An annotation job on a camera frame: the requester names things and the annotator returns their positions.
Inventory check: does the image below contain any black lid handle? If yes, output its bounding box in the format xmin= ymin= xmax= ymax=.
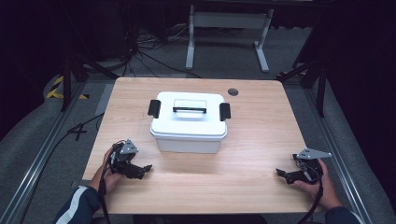
xmin=172 ymin=106 xmax=207 ymax=114

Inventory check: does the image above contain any grey metal floor rail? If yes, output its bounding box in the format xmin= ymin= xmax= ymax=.
xmin=303 ymin=88 xmax=375 ymax=224
xmin=0 ymin=81 xmax=90 ymax=224

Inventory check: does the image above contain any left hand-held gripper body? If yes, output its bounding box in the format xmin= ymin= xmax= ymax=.
xmin=109 ymin=138 xmax=140 ymax=175

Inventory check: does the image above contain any person's right hand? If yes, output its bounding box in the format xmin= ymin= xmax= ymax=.
xmin=292 ymin=158 xmax=343 ymax=212

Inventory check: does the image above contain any bundle of black floor cables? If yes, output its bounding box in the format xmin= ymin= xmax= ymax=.
xmin=120 ymin=22 xmax=204 ymax=79

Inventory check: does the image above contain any white metal desk frame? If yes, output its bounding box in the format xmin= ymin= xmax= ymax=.
xmin=185 ymin=5 xmax=275 ymax=74

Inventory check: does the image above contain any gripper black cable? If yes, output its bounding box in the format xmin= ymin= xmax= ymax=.
xmin=296 ymin=159 xmax=325 ymax=224
xmin=98 ymin=141 xmax=125 ymax=224

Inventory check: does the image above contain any yellow black floor tape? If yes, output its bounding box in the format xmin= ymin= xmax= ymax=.
xmin=46 ymin=76 xmax=91 ymax=101

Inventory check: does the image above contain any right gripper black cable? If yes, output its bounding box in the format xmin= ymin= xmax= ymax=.
xmin=296 ymin=159 xmax=325 ymax=224

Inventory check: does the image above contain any black metal stand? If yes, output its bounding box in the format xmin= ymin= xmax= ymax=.
xmin=59 ymin=0 xmax=120 ymax=112
xmin=276 ymin=12 xmax=328 ymax=119

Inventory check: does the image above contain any person's left hand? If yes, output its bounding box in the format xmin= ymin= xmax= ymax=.
xmin=90 ymin=147 xmax=125 ymax=195

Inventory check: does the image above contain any white plastic storage box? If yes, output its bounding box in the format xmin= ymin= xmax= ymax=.
xmin=154 ymin=136 xmax=222 ymax=154

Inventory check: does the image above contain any white box lid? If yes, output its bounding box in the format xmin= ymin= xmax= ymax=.
xmin=149 ymin=91 xmax=229 ymax=142

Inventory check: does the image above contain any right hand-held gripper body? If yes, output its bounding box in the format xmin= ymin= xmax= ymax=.
xmin=291 ymin=147 xmax=333 ymax=185

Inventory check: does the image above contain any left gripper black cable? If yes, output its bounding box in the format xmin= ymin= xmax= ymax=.
xmin=98 ymin=141 xmax=125 ymax=224

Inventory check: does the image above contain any black floor cable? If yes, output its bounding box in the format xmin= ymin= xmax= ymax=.
xmin=18 ymin=112 xmax=106 ymax=224

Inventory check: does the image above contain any black box latch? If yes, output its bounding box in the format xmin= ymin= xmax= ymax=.
xmin=219 ymin=102 xmax=232 ymax=122
xmin=147 ymin=99 xmax=162 ymax=119

